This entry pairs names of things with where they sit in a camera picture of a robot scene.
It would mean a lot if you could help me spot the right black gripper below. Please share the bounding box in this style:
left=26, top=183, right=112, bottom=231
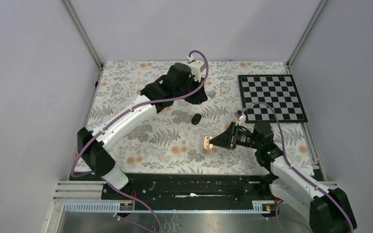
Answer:
left=209, top=122, right=261, bottom=150

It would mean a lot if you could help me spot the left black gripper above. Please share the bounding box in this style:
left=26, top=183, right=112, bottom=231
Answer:
left=174, top=74, right=208, bottom=105

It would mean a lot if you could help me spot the black earbud charging case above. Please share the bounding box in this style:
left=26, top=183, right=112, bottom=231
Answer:
left=191, top=113, right=202, bottom=125

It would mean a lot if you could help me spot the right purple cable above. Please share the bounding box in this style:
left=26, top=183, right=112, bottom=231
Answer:
left=241, top=102, right=356, bottom=233

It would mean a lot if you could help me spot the small grey block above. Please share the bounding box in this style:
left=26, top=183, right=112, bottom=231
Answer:
left=207, top=90, right=216, bottom=99

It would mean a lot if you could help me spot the floral table mat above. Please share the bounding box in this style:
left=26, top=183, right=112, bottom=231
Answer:
left=74, top=60, right=316, bottom=176

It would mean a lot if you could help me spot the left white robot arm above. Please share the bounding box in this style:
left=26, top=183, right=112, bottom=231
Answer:
left=76, top=60, right=209, bottom=200

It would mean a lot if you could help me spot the purple cable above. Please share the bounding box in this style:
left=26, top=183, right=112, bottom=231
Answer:
left=241, top=102, right=356, bottom=233
left=70, top=50, right=210, bottom=233

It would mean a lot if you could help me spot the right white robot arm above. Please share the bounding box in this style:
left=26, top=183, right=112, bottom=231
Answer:
left=203, top=122, right=357, bottom=233

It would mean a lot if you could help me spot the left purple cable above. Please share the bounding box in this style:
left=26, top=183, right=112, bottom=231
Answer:
left=70, top=50, right=210, bottom=233

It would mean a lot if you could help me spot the black white checkerboard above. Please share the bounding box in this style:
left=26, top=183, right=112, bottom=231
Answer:
left=237, top=75, right=308, bottom=123

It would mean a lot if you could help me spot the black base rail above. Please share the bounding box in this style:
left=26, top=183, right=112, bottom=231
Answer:
left=100, top=173, right=278, bottom=212

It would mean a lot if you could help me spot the pink earbud charging case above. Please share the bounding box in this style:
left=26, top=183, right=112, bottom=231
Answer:
left=203, top=136, right=214, bottom=150

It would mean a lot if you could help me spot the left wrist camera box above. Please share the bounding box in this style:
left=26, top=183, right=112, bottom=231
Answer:
left=187, top=55, right=205, bottom=82

